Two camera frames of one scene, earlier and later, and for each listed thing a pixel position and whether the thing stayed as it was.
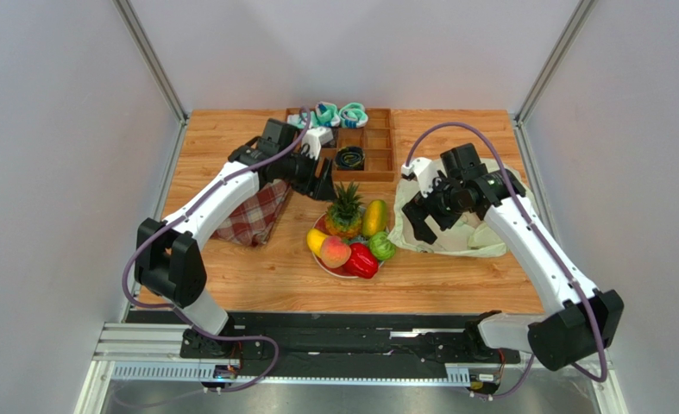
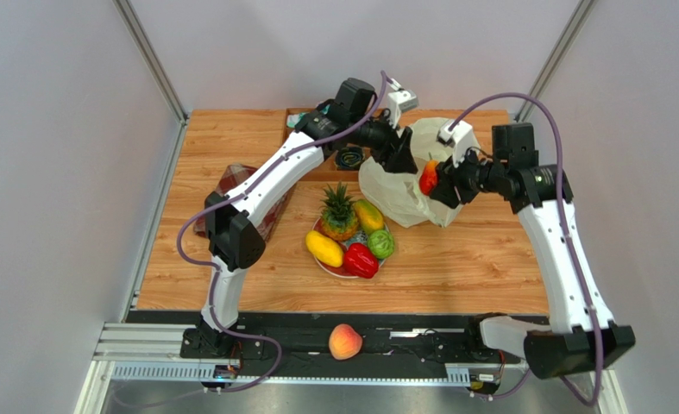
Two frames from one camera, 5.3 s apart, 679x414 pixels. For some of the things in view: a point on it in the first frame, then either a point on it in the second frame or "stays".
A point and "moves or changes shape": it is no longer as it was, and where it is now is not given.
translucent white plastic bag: [475, 235] → [398, 194]
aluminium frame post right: [548, 71] stays
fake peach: [335, 252] → [344, 341]
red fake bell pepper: [361, 262] stays
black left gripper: [324, 185] → [395, 149]
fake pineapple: [344, 218] moves or changes shape
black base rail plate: [334, 339] stays
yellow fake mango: [374, 217] moves or changes shape
